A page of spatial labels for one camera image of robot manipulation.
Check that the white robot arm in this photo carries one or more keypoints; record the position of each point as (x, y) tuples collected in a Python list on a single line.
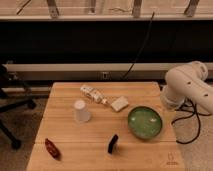
[(187, 82)]

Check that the white tube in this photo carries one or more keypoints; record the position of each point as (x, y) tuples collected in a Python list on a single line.
[(93, 94)]

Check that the beige sponge block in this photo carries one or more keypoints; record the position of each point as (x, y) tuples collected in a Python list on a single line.
[(119, 104)]

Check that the white ceramic cup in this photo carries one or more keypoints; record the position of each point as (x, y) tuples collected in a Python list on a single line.
[(81, 112)]

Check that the red brown pepper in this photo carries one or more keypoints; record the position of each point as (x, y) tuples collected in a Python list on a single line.
[(52, 149)]

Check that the green bowl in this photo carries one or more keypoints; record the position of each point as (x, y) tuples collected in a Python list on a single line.
[(144, 122)]

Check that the black office chair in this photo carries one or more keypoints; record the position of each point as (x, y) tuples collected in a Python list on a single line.
[(6, 76)]

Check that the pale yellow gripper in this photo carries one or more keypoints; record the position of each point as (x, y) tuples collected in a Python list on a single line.
[(168, 115)]

